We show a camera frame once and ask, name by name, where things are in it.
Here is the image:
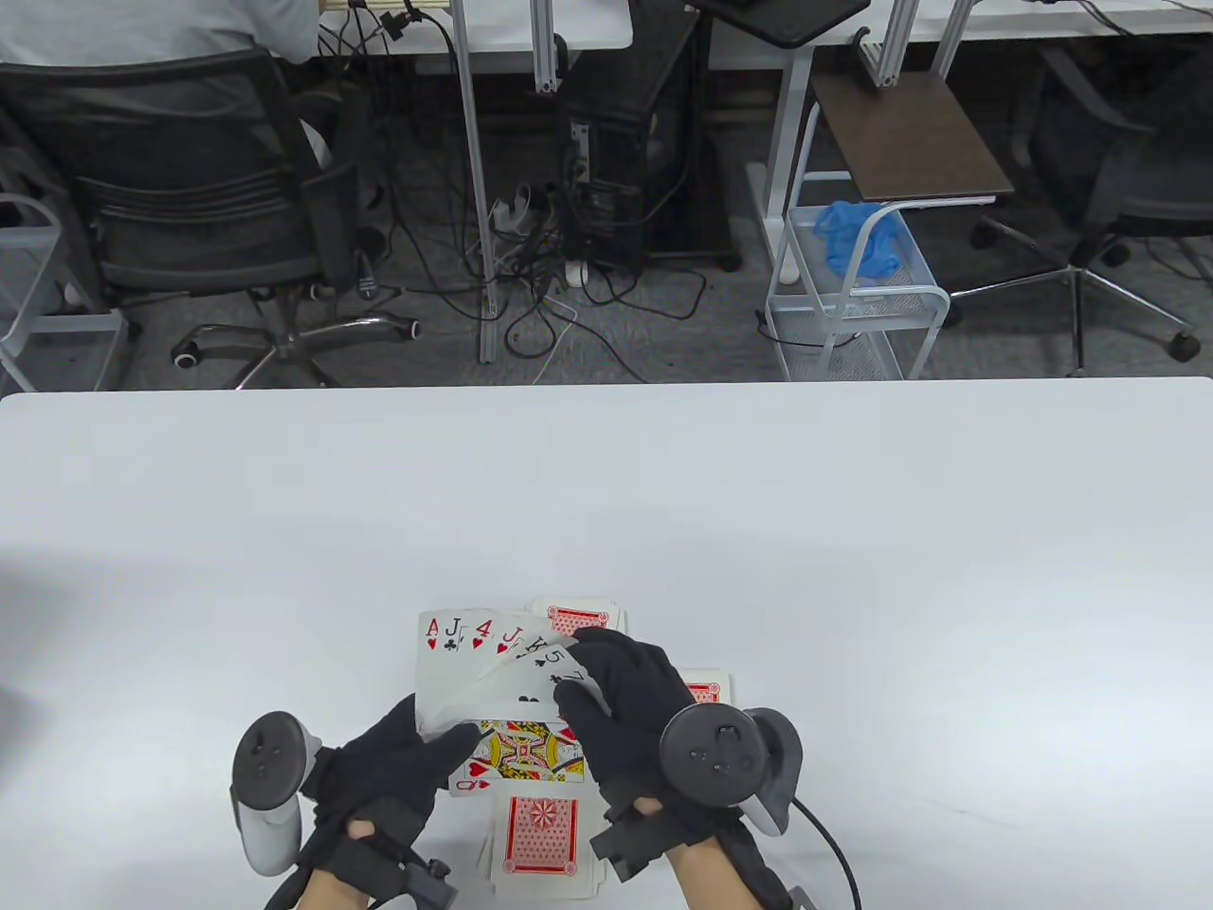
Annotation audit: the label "brown wooden side table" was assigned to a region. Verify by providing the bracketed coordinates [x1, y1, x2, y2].
[808, 69, 1018, 206]

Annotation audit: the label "person's right hand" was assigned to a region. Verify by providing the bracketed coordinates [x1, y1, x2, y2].
[552, 628, 704, 823]

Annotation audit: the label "white wire rolling cart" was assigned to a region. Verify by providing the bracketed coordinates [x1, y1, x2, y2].
[761, 100, 952, 383]

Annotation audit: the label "aluminium frame post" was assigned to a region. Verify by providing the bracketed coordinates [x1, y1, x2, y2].
[451, 0, 499, 367]
[932, 0, 979, 84]
[856, 0, 917, 89]
[529, 0, 564, 97]

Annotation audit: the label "dark grey office chair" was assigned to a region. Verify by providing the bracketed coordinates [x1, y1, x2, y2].
[948, 43, 1213, 377]

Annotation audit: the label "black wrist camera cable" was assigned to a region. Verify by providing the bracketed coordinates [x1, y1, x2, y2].
[791, 798, 863, 910]

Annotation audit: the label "crumpled blue gloves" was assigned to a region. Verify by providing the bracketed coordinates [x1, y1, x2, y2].
[813, 199, 908, 282]

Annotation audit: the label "tangle of black floor cables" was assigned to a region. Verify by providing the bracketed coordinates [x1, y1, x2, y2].
[379, 171, 712, 386]

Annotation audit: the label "person's right forearm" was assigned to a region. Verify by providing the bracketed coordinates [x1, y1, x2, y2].
[663, 832, 792, 910]

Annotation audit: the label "person's left forearm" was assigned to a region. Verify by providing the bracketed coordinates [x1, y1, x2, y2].
[303, 867, 380, 910]

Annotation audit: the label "white floor power strip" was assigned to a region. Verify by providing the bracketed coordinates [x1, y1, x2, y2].
[487, 183, 558, 240]

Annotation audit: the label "person's left hand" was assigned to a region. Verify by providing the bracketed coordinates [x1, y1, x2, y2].
[299, 695, 482, 897]

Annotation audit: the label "black computer tower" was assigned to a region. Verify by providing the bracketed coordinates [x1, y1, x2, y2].
[557, 9, 743, 276]

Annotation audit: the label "black mesh office chair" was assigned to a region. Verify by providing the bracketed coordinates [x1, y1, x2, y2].
[0, 47, 424, 391]

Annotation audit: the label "white metal trolley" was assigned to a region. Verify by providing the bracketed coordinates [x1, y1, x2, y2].
[0, 192, 131, 392]

